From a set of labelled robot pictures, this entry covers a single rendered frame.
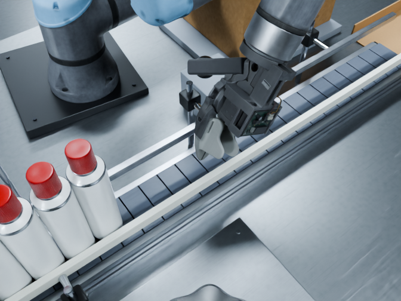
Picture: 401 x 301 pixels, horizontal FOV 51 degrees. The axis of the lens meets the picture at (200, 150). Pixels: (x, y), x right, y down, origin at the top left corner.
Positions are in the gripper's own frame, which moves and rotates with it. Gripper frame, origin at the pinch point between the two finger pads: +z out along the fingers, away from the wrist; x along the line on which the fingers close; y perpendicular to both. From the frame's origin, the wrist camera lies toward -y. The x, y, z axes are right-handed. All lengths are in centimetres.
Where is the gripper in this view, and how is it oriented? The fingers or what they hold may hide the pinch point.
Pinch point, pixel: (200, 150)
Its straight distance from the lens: 69.7
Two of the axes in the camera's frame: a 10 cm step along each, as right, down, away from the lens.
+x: 6.9, -1.1, 7.1
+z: -4.0, 7.7, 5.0
